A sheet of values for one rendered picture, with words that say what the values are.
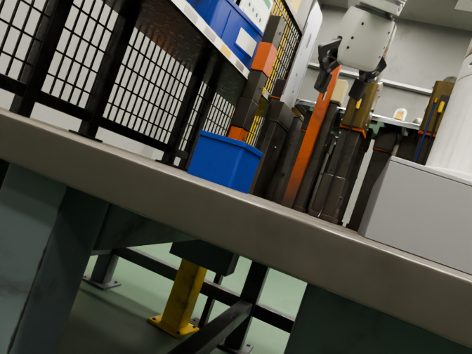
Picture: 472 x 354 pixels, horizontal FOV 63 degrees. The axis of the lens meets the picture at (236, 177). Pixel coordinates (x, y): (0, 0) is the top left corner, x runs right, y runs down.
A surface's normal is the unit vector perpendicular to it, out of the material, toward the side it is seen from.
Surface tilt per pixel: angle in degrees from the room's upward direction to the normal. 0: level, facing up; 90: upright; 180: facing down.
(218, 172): 90
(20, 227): 90
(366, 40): 116
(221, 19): 90
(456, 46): 90
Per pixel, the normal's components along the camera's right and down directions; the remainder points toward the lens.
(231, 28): 0.77, 0.25
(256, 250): -0.27, -0.11
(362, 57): 0.34, 0.64
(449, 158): -0.83, -0.36
